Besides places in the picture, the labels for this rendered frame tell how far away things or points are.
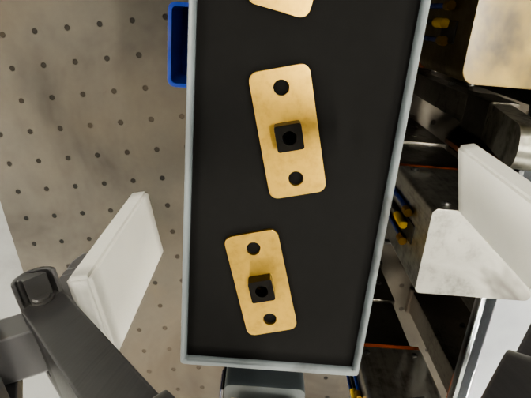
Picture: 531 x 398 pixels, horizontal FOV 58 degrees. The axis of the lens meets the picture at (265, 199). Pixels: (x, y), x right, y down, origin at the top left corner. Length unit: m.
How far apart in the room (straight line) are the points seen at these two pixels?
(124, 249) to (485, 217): 0.13
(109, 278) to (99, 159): 0.69
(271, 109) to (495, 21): 0.19
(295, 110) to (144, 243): 0.15
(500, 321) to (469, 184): 0.44
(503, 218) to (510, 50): 0.26
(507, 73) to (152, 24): 0.52
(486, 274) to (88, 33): 0.64
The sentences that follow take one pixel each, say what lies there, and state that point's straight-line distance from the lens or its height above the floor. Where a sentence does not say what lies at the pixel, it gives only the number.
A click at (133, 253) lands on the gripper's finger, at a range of 0.18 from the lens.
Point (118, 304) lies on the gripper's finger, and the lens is 0.17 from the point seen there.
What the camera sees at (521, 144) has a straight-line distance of 0.42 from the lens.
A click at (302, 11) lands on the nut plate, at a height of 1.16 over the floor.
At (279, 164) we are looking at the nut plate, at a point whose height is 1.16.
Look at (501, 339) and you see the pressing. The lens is 0.64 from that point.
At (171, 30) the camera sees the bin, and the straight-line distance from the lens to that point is 0.69.
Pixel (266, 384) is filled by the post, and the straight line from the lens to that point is 0.44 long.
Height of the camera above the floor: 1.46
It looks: 69 degrees down
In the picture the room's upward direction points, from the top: 179 degrees counter-clockwise
